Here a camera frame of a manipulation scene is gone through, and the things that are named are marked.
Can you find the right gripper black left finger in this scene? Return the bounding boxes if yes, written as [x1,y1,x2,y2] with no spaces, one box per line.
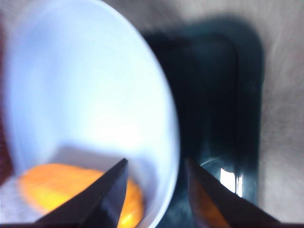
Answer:
[0,158,129,228]

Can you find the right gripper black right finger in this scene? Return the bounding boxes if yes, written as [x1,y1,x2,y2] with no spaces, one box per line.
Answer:
[185,157,304,228]

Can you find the yellow orange corn cob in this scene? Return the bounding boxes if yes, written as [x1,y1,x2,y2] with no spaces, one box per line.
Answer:
[18,163,145,228]

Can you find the blue round plate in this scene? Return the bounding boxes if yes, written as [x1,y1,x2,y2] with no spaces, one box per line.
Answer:
[4,0,181,228]

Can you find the black rectangular tray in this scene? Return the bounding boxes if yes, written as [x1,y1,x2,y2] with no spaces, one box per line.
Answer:
[142,16,265,228]

